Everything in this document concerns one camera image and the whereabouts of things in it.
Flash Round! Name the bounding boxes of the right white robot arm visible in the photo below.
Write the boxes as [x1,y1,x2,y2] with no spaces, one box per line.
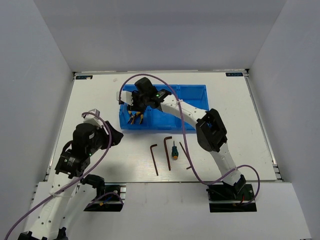
[118,74,246,200]

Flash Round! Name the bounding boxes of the blue three-compartment plastic bin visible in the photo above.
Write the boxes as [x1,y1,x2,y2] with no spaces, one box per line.
[119,84,209,132]

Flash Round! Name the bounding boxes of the right thin hex key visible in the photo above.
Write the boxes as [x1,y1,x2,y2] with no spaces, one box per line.
[179,142,192,170]

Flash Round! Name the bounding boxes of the yellow-handled needle-nose pliers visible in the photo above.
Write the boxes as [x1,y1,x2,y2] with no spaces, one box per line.
[135,111,144,125]

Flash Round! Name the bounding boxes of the orange-handled small pliers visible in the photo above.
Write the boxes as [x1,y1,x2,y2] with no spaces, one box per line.
[127,110,141,125]

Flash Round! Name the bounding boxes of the left corner logo sticker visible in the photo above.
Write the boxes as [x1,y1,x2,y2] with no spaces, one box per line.
[75,75,93,80]

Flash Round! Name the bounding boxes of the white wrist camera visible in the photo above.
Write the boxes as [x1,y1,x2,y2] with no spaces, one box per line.
[81,108,107,131]
[116,90,134,106]

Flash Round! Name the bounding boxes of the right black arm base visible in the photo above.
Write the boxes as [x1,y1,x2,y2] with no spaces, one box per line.
[206,184,257,213]

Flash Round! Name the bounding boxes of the middle large hex key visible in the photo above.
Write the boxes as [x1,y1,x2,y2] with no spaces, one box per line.
[163,136,172,171]

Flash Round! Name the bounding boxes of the green orange-tipped screwdriver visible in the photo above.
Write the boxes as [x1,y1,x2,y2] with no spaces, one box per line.
[171,141,179,160]

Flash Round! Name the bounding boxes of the left dark hex key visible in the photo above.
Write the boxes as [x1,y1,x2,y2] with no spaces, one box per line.
[149,144,159,176]

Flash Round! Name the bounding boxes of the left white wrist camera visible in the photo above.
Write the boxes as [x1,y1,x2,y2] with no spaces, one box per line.
[81,108,107,131]

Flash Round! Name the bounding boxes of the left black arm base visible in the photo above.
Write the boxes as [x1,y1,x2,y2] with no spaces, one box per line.
[84,183,127,213]

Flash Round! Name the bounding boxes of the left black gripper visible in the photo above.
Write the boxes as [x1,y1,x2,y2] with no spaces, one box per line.
[87,120,124,155]

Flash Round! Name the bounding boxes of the right corner logo sticker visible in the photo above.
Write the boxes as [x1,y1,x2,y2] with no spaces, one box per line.
[225,72,244,77]

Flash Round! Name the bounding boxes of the corner logo sticker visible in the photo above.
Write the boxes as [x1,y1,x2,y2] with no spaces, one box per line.
[75,75,93,80]
[225,72,244,77]

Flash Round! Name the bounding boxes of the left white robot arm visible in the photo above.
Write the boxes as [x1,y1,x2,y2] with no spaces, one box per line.
[18,117,124,240]

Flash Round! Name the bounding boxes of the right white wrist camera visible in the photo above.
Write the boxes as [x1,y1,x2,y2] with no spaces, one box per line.
[116,90,134,106]

